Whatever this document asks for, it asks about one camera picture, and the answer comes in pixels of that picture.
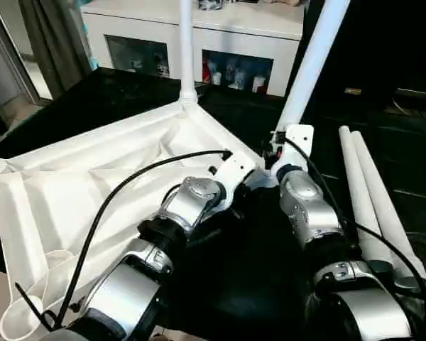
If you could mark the white plastic table leg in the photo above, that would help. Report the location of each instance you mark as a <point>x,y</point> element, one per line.
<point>312,64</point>
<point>358,184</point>
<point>188,53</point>
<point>380,192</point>

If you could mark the white plastic table top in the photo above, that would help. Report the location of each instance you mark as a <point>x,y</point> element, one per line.
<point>74,199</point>

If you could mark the black work mat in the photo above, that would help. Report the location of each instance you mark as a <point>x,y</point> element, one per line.
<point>255,270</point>

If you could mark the small tan label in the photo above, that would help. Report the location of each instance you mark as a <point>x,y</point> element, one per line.
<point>353,91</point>

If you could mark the grey crumpled item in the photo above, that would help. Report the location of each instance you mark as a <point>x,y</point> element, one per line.
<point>210,3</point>

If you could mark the large black case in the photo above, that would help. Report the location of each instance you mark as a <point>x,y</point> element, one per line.
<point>394,42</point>

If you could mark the white glass-door cabinet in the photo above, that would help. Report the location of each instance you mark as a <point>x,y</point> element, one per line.
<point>145,32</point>

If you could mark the blue white patterned item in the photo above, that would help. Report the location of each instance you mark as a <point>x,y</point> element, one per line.
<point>88,39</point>

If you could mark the grey curtain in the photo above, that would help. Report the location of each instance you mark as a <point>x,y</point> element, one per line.
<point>53,46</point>

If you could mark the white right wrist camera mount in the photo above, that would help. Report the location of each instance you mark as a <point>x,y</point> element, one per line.
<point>298,142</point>

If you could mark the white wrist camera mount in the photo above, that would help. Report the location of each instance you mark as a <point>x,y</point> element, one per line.
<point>298,142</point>
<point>238,167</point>

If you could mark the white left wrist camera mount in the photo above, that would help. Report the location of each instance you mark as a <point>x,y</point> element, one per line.
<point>238,167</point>

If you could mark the black metal frame bar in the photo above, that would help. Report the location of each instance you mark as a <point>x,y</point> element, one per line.
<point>33,307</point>

